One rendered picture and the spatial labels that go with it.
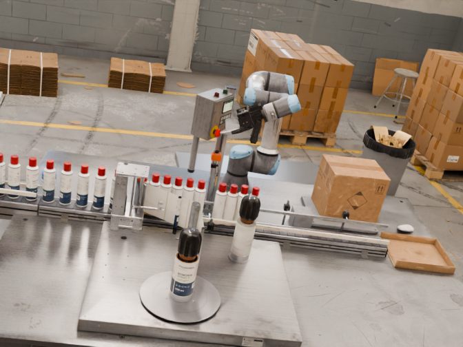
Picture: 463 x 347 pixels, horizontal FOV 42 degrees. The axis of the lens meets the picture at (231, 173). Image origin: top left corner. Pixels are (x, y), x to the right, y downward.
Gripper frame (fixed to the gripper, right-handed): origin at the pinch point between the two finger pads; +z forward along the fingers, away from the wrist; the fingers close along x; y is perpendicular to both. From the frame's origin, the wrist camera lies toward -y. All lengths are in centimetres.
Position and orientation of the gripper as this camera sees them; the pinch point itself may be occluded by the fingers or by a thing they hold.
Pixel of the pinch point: (223, 133)
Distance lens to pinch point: 266.7
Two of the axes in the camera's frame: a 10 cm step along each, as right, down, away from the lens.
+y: -3.4, -8.4, -4.3
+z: -9.4, 3.3, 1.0
